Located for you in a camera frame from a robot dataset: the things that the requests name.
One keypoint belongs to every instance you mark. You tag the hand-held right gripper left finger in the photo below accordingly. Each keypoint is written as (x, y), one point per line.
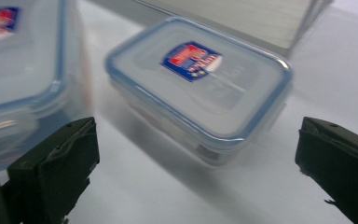
(52, 174)

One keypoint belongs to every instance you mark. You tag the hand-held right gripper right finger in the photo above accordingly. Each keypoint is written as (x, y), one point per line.
(341, 165)

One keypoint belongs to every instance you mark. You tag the large clear food container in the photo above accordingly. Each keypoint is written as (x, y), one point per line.
(24, 68)

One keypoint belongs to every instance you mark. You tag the small clear food container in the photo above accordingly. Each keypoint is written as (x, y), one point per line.
(199, 99)

